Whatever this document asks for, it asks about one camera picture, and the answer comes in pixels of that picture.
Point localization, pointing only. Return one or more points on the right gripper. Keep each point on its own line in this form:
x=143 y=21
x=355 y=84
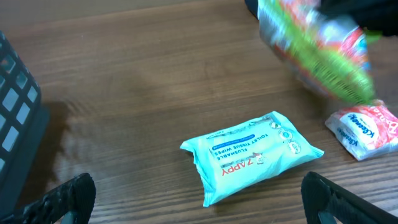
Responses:
x=374 y=15

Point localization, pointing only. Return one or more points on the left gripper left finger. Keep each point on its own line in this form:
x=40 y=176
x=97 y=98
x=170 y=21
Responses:
x=72 y=202

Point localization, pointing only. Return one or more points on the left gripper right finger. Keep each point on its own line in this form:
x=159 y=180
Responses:
x=326 y=202

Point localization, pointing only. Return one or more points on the Haribo candy bag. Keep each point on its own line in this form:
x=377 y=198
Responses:
x=329 y=55

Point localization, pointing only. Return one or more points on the Kleenex tissue pack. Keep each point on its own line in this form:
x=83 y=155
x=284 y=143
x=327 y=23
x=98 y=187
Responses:
x=365 y=131

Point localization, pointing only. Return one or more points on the teal wet wipes pack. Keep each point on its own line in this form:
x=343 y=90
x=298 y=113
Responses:
x=234 y=158

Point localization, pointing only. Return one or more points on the white barcode scanner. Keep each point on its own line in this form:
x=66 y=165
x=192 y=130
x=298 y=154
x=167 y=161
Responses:
x=252 y=6

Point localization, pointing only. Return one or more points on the grey plastic basket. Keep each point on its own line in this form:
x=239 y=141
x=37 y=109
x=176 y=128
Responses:
x=23 y=123

